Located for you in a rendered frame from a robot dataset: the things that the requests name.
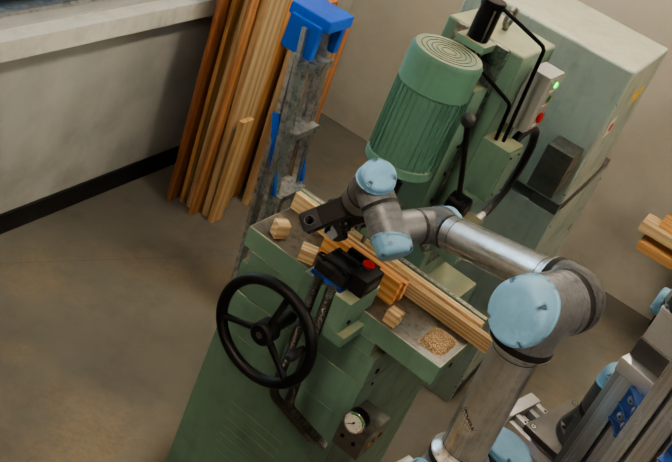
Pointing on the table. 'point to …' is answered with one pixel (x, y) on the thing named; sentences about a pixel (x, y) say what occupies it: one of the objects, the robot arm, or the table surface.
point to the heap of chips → (438, 342)
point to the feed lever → (462, 169)
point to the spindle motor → (424, 106)
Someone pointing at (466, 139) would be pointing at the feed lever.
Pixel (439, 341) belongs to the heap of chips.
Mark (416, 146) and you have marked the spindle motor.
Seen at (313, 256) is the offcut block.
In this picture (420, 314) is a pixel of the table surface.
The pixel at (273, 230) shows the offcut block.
